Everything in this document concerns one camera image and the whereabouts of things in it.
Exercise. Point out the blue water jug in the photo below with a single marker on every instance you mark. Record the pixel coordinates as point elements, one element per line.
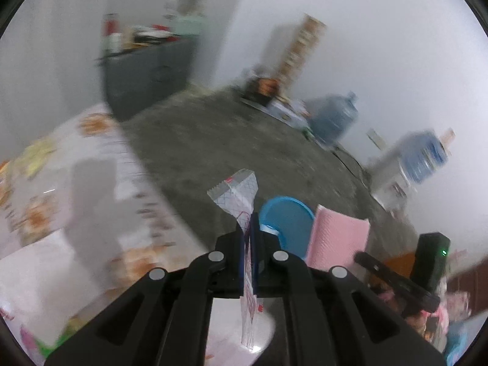
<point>333,118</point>
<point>423,156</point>

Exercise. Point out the floral printed cloth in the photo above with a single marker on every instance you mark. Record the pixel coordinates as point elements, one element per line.
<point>95,148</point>

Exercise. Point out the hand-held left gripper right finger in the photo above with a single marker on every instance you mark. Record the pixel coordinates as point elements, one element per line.
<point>254,263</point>

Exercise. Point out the flat printed packages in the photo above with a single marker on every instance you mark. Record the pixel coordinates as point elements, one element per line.
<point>288,112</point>

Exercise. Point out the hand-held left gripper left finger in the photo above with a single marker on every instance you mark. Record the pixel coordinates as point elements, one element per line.
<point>241,263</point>

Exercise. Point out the red thermos flask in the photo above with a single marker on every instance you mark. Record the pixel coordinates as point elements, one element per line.
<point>111,32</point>

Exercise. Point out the grey cabinet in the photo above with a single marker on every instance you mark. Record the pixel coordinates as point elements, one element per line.
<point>145,76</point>

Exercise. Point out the black bag with orange print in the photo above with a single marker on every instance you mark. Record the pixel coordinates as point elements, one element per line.
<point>263,85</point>

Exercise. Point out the clear plastic packet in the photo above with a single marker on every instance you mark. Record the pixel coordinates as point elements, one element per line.
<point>238,194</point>

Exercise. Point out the white water dispenser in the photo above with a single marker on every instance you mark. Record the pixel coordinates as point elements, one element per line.
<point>389,183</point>

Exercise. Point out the pink ribbed mat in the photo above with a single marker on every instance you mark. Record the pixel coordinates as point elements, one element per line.
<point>335,236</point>

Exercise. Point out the blue plastic bin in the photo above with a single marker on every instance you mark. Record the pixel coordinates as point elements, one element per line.
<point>289,221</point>

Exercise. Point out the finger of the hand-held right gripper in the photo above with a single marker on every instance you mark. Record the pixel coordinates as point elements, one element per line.
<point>389,276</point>

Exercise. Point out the mint green box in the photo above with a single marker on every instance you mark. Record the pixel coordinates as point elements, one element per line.
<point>188,26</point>

